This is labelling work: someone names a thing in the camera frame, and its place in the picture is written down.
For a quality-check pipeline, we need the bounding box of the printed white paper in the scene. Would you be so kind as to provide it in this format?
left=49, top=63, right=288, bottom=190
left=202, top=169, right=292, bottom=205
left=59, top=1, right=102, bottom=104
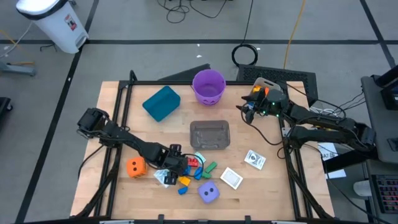
left=317, top=142, right=339, bottom=162

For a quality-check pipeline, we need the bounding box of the grey keyboard shelf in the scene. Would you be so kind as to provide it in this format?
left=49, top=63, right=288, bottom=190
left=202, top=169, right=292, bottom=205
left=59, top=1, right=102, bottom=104
left=363, top=158, right=398, bottom=224

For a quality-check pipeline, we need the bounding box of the backlit keyboard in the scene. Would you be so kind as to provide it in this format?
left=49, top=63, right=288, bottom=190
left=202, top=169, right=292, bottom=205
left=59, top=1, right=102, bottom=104
left=371, top=174, right=398, bottom=215

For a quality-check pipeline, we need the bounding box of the card deck green print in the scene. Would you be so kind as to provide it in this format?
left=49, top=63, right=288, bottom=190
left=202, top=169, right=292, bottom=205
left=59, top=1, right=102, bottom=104
left=154, top=169, right=175, bottom=189

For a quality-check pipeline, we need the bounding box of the orange foam die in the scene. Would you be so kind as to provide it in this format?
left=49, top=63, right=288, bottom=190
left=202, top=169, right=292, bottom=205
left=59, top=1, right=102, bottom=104
left=126, top=156, right=149, bottom=179

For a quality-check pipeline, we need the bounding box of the grey desk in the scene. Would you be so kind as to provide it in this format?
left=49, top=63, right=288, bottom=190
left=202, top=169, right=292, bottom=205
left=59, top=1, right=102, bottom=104
left=360, top=76, right=398, bottom=164

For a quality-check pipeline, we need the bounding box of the purple foam die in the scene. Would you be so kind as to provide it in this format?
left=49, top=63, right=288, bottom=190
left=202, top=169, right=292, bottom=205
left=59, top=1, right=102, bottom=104
left=197, top=180, right=221, bottom=205

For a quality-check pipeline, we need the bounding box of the white rounded object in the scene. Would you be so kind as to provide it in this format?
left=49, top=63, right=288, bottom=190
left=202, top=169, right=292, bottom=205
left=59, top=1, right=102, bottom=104
left=353, top=179, right=373, bottom=197

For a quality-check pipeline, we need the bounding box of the black aluminium table frame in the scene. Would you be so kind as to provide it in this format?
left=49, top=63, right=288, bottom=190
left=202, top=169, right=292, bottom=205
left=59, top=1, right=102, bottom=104
left=73, top=70, right=336, bottom=224

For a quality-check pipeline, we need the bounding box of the long green toy brick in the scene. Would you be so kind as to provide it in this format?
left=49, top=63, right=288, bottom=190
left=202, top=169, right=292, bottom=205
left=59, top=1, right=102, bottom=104
left=204, top=161, right=218, bottom=174

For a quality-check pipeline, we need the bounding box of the black perforated panel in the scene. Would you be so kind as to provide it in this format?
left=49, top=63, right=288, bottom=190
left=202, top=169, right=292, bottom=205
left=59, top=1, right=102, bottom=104
left=236, top=63, right=318, bottom=106

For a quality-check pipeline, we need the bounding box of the black monitor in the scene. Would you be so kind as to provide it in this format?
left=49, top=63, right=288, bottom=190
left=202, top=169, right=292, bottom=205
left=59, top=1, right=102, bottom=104
left=373, top=65, right=398, bottom=110

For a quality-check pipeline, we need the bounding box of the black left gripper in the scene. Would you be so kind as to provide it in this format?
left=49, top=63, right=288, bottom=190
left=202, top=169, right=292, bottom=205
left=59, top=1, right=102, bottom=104
left=157, top=143, right=189, bottom=186

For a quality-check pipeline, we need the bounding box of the yellow floor cable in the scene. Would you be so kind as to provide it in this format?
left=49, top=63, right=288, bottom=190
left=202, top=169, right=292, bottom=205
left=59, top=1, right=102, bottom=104
left=283, top=0, right=307, bottom=70

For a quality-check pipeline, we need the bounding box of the light grey plastic bin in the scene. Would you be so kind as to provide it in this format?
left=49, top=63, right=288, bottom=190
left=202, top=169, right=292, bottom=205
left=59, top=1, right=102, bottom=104
left=245, top=77, right=282, bottom=108

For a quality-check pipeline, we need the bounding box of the card deck black emblem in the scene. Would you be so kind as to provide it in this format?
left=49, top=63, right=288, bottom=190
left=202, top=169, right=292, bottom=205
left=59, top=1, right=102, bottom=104
left=244, top=149, right=267, bottom=170

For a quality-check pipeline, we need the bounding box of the white pedal trash can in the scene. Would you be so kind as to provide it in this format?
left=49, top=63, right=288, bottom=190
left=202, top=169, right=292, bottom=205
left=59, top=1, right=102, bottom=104
left=15, top=0, right=90, bottom=55

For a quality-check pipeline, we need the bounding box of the smoky transparent plastic tray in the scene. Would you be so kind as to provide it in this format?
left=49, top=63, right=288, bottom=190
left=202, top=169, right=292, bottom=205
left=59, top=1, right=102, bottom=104
left=189, top=119, right=231, bottom=151

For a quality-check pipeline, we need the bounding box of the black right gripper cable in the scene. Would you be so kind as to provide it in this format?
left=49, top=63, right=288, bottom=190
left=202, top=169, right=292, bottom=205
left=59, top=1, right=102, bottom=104
left=248, top=118, right=292, bottom=147

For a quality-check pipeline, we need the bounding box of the grey stand foot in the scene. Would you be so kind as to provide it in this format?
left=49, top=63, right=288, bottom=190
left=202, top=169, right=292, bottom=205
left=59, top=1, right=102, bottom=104
left=0, top=61, right=37, bottom=77

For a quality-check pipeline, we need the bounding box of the card deck grey pattern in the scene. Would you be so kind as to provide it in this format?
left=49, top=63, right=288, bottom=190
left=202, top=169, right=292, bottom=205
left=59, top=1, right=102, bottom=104
left=220, top=167, right=244, bottom=190

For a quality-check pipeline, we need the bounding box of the black coiled cable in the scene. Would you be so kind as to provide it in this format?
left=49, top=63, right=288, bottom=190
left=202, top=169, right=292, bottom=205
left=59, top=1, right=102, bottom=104
left=231, top=0, right=259, bottom=67

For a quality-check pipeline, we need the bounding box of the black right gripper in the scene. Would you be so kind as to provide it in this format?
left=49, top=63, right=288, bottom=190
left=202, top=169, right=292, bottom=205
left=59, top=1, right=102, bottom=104
left=235, top=88, right=289, bottom=123

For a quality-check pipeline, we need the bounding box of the purple plastic bucket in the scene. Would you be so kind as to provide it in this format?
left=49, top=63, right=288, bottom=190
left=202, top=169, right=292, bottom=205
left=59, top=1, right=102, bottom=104
left=192, top=68, right=227, bottom=107

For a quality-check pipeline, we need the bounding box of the teal plastic bin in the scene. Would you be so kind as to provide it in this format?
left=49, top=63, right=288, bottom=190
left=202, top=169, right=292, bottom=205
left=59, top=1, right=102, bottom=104
left=142, top=85, right=182, bottom=123

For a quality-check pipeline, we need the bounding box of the blank white paper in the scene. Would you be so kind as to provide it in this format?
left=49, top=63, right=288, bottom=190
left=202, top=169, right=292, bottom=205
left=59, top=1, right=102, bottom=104
left=325, top=169, right=347, bottom=180

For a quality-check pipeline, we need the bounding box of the black desk beam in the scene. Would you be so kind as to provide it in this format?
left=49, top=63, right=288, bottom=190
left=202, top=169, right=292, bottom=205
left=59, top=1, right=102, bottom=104
left=323, top=146, right=377, bottom=174

